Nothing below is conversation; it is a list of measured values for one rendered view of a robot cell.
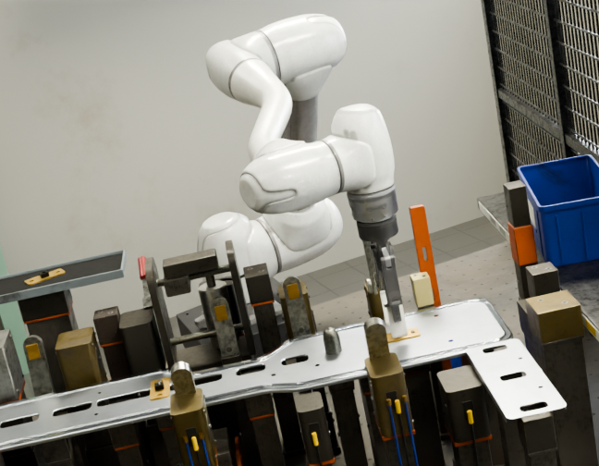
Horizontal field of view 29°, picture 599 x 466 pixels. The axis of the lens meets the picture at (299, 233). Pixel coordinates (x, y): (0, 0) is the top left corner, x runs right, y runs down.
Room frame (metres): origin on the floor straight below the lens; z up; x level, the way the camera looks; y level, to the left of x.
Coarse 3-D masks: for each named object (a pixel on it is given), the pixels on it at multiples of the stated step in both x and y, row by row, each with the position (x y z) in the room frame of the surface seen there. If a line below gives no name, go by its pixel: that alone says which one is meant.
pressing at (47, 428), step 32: (384, 320) 2.14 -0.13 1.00; (416, 320) 2.11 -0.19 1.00; (448, 320) 2.08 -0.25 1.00; (480, 320) 2.05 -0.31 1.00; (288, 352) 2.08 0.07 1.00; (320, 352) 2.05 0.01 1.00; (352, 352) 2.02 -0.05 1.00; (416, 352) 1.96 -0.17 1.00; (448, 352) 1.94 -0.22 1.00; (96, 384) 2.11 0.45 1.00; (128, 384) 2.09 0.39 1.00; (224, 384) 2.00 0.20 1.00; (256, 384) 1.97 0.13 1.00; (288, 384) 1.95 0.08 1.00; (320, 384) 1.93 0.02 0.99; (0, 416) 2.06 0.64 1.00; (64, 416) 2.00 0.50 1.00; (96, 416) 1.97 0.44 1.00; (128, 416) 1.95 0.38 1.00; (160, 416) 1.94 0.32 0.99; (0, 448) 1.93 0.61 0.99
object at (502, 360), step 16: (480, 352) 1.91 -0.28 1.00; (496, 352) 1.89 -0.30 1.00; (512, 352) 1.88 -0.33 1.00; (528, 352) 1.87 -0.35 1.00; (480, 368) 1.85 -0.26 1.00; (496, 368) 1.83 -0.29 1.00; (512, 368) 1.82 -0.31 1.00; (528, 368) 1.81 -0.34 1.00; (496, 384) 1.77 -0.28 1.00; (512, 384) 1.76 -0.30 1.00; (528, 384) 1.75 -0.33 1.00; (544, 384) 1.74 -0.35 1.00; (496, 400) 1.72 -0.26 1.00; (512, 400) 1.71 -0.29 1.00; (528, 400) 1.69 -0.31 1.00; (544, 400) 1.68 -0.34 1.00; (560, 400) 1.67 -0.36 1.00; (512, 416) 1.65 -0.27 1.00
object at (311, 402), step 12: (300, 396) 1.90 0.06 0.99; (312, 396) 1.89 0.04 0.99; (300, 408) 1.85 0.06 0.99; (312, 408) 1.85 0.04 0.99; (300, 420) 1.84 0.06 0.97; (312, 420) 1.84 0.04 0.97; (324, 420) 1.84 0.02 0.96; (300, 432) 1.85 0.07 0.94; (312, 432) 1.84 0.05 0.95; (324, 432) 1.84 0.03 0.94; (312, 444) 1.84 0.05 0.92; (324, 444) 1.84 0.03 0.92; (312, 456) 1.84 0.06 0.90; (324, 456) 1.84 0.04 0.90
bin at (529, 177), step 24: (528, 168) 2.46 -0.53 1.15; (552, 168) 2.46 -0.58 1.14; (576, 168) 2.45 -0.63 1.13; (528, 192) 2.33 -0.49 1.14; (552, 192) 2.46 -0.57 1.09; (576, 192) 2.45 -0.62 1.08; (552, 216) 2.17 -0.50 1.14; (576, 216) 2.16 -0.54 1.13; (552, 240) 2.17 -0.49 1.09; (576, 240) 2.16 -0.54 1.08
